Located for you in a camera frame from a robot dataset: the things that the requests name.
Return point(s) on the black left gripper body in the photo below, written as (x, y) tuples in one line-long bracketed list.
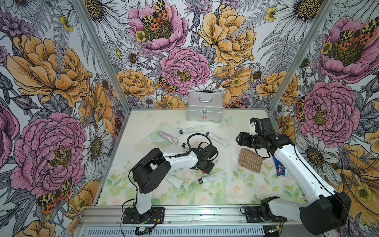
[(207, 167)]

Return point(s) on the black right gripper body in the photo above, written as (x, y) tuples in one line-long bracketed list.
[(256, 141)]

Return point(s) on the brown striped towel cloth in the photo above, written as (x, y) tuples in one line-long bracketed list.
[(250, 160)]

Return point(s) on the white tube dark blue cap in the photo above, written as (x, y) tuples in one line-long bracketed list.
[(213, 177)]

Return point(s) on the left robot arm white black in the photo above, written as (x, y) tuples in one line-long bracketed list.
[(151, 170)]

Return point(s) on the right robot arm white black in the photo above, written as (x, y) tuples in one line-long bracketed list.
[(325, 210)]

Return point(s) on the white tube purple cap far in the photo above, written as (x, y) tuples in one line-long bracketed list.
[(218, 139)]

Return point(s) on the white tube purple cap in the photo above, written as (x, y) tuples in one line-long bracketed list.
[(218, 139), (174, 181)]

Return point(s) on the white tube teal cap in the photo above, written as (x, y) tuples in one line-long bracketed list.
[(193, 129)]

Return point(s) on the purple metallic tube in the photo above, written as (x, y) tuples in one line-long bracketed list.
[(173, 140)]

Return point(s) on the white tube purple cap near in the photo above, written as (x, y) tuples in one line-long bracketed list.
[(174, 181)]

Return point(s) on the blue white packet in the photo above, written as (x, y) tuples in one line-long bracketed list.
[(280, 168)]

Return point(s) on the silver aluminium first aid case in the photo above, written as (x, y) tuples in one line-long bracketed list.
[(205, 107)]

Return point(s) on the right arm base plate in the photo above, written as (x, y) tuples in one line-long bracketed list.
[(256, 214)]

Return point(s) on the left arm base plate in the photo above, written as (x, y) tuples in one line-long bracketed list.
[(154, 216)]

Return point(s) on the white slotted cable duct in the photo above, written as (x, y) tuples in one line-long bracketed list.
[(180, 231)]

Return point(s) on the aluminium front rail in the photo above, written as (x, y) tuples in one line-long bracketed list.
[(175, 215)]

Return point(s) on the left aluminium corner post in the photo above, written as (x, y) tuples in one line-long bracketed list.
[(84, 17)]

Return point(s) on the aluminium corner post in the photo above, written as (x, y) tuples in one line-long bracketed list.
[(84, 17), (318, 24)]

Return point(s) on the right aluminium corner post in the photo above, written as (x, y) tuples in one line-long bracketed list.
[(318, 24)]

